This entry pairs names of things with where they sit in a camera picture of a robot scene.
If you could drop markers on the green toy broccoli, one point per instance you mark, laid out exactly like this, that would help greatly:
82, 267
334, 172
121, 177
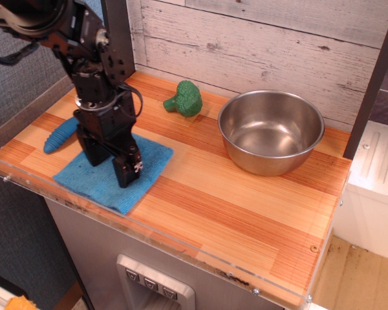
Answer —
187, 101

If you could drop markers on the white toy sink unit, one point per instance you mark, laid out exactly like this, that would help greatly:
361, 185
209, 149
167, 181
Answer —
362, 216

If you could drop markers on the blue microfiber cloth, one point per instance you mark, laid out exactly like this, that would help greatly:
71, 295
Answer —
100, 184

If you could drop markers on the blue handled fork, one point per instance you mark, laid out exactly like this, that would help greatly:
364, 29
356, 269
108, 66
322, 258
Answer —
60, 135

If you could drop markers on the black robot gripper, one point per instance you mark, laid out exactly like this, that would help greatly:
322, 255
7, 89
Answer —
106, 132

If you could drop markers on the grey toy fridge cabinet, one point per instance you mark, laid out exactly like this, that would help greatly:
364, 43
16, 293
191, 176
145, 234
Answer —
229, 265

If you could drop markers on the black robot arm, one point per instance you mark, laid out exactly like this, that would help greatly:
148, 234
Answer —
78, 38

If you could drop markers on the silver dispenser button panel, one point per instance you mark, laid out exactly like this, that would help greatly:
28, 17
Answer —
146, 288

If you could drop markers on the clear acrylic table guard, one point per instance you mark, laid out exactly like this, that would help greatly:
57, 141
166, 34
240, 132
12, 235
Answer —
200, 173

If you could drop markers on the yellow object bottom left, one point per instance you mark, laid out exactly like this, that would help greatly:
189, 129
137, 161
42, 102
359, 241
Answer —
20, 303

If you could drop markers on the stainless steel bowl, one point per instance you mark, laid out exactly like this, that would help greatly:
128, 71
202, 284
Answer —
270, 132

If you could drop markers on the dark grey right post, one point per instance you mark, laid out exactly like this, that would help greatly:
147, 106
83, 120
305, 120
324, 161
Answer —
369, 99

